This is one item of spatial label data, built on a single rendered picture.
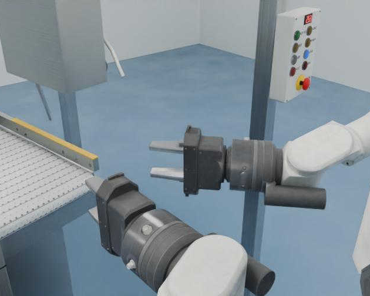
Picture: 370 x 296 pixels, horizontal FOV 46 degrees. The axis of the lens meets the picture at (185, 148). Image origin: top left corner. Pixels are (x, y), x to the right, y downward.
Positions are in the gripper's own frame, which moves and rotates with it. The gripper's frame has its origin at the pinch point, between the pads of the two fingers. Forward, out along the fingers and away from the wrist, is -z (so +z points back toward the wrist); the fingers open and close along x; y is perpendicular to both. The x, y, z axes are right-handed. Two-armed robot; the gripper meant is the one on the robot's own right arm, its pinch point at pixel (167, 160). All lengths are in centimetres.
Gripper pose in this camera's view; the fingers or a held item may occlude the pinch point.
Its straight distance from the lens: 75.7
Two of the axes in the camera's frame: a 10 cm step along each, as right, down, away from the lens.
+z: 9.9, 0.6, -1.2
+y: 1.3, -4.6, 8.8
